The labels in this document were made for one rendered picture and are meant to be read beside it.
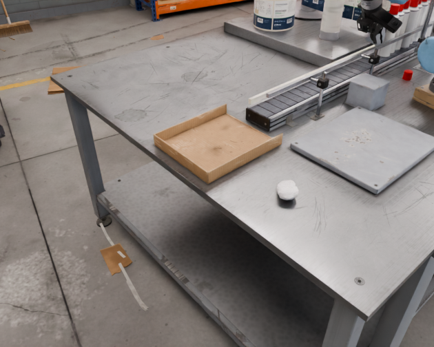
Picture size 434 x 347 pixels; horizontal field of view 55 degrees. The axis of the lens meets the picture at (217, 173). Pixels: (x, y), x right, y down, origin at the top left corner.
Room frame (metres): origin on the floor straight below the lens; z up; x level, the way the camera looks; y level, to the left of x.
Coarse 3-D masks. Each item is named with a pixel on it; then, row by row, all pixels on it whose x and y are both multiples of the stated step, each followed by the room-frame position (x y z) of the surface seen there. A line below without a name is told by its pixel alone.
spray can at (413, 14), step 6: (414, 0) 1.75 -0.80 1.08; (414, 6) 1.75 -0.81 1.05; (414, 12) 1.74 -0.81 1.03; (414, 18) 1.74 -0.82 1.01; (408, 24) 1.74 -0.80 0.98; (414, 24) 1.75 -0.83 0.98; (408, 30) 1.74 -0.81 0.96; (408, 36) 1.74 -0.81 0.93; (402, 42) 1.74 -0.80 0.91; (408, 42) 1.74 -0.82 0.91; (402, 48) 1.74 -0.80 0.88
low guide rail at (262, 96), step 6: (366, 48) 1.66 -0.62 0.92; (354, 54) 1.59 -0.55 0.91; (324, 66) 1.48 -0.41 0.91; (312, 72) 1.42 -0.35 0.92; (294, 78) 1.37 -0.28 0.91; (282, 84) 1.33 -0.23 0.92; (270, 90) 1.28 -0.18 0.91; (258, 96) 1.24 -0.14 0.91; (264, 96) 1.25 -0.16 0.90; (252, 102) 1.22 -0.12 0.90
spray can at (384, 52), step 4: (392, 4) 1.67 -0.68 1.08; (396, 4) 1.67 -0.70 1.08; (392, 8) 1.66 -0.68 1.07; (396, 8) 1.65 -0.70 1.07; (392, 12) 1.65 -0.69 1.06; (396, 12) 1.65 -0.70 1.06; (396, 16) 1.65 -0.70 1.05; (388, 32) 1.64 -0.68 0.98; (388, 36) 1.64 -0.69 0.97; (392, 36) 1.64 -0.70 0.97; (384, 40) 1.65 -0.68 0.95; (388, 40) 1.64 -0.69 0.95; (392, 44) 1.65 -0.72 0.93; (384, 48) 1.64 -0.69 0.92; (388, 48) 1.64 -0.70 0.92; (380, 52) 1.65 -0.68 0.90; (384, 52) 1.64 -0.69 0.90; (388, 52) 1.64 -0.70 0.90; (380, 56) 1.65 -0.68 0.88; (384, 56) 1.64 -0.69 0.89; (388, 56) 1.64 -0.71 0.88
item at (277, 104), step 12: (408, 48) 1.75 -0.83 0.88; (360, 60) 1.62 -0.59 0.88; (384, 60) 1.62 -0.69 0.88; (336, 72) 1.50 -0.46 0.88; (348, 72) 1.50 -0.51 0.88; (360, 72) 1.50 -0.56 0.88; (312, 84) 1.40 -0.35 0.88; (336, 84) 1.40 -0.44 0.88; (276, 96) 1.30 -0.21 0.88; (288, 96) 1.30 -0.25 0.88; (300, 96) 1.30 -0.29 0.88; (252, 108) 1.22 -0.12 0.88; (264, 108) 1.22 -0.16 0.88; (276, 108) 1.22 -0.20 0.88
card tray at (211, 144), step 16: (208, 112) 1.22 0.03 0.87; (224, 112) 1.26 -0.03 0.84; (176, 128) 1.13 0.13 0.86; (192, 128) 1.17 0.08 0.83; (208, 128) 1.17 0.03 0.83; (224, 128) 1.17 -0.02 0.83; (240, 128) 1.17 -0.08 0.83; (160, 144) 1.05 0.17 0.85; (176, 144) 1.08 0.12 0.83; (192, 144) 1.08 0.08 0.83; (208, 144) 1.08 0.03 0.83; (224, 144) 1.07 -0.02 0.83; (240, 144) 1.07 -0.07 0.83; (256, 144) 1.07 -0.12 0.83; (272, 144) 1.05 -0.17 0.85; (176, 160) 0.99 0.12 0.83; (192, 160) 0.99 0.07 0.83; (208, 160) 0.99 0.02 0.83; (224, 160) 0.99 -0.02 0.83; (240, 160) 0.96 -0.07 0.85; (208, 176) 0.88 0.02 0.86
